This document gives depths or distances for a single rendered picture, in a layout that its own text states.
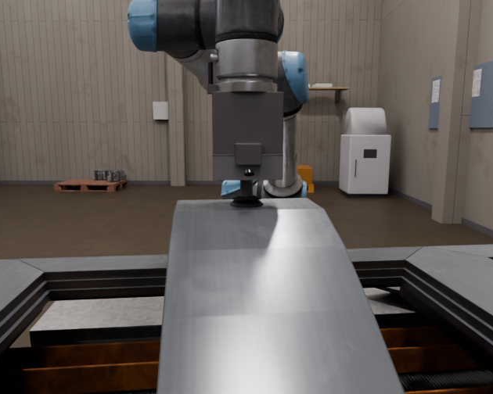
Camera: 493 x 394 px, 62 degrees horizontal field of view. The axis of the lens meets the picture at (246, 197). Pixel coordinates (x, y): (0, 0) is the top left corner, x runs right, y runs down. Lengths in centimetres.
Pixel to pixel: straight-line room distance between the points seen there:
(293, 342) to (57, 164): 928
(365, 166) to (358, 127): 66
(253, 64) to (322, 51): 837
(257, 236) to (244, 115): 14
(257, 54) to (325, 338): 31
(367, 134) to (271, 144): 666
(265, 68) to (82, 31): 900
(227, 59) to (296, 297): 27
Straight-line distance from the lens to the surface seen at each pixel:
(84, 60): 935
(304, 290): 38
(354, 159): 703
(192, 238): 43
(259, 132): 48
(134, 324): 102
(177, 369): 33
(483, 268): 92
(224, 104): 48
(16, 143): 992
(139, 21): 63
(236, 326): 35
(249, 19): 49
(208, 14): 60
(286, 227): 45
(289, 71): 95
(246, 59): 48
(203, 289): 37
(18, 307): 76
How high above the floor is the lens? 112
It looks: 9 degrees down
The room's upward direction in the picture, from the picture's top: straight up
